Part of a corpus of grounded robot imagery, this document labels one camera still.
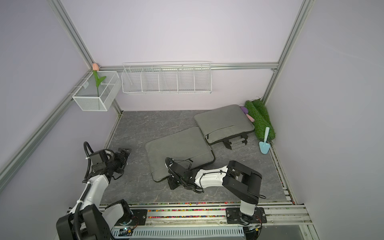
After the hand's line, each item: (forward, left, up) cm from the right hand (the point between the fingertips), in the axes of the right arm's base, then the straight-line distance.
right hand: (168, 179), depth 84 cm
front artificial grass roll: (+38, -62, +3) cm, 73 cm away
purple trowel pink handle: (+53, -55, +1) cm, 76 cm away
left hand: (+11, +22, +7) cm, 26 cm away
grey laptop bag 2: (+19, -11, +1) cm, 22 cm away
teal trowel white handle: (+22, -62, -2) cm, 66 cm away
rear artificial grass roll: (+56, -67, +4) cm, 87 cm away
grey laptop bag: (+37, -39, +3) cm, 54 cm away
